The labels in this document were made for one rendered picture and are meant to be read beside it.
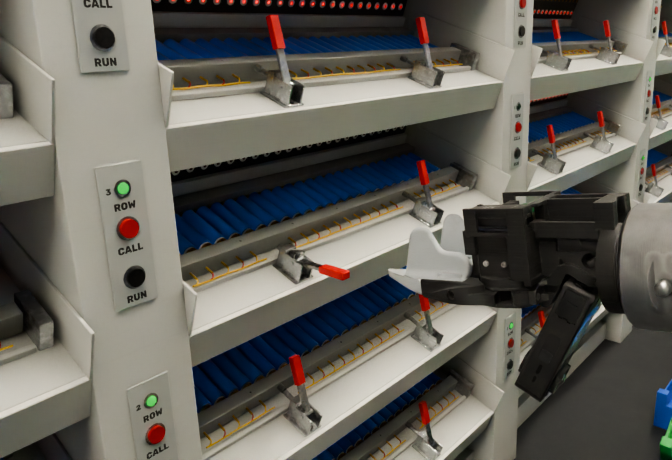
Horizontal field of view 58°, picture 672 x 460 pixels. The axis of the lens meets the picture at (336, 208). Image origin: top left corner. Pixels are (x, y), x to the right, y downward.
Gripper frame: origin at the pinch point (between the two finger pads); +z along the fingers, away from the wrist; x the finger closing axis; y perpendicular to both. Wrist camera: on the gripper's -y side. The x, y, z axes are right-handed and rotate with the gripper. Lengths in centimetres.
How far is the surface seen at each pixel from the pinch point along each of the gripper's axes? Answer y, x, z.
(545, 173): -1, -66, 16
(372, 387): -20.6, -11.4, 18.4
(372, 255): -1.8, -11.1, 14.5
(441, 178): 3.7, -36.5, 19.9
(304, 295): -3.1, 0.9, 14.9
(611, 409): -57, -82, 14
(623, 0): 32, -114, 15
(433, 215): 0.2, -25.1, 14.3
